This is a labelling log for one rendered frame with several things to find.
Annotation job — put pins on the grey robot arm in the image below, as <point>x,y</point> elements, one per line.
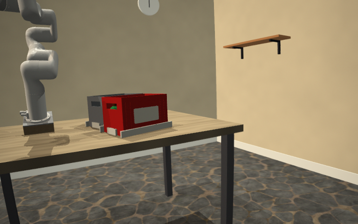
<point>41,64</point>

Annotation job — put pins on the green bottle with dark red label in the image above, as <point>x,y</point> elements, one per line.
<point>114,106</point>

